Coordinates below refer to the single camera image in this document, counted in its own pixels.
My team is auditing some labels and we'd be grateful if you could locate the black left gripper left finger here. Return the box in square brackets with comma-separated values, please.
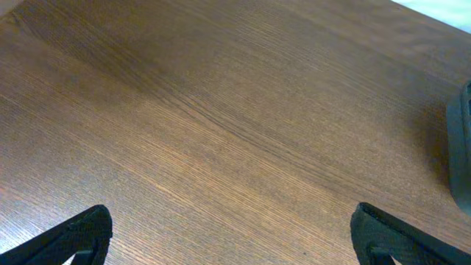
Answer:
[1, 205, 113, 265]

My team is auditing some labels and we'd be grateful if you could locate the grey plastic lattice basket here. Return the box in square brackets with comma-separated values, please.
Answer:
[446, 81, 470, 216]

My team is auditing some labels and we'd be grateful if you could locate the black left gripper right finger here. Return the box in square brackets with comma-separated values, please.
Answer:
[350, 202, 470, 265]

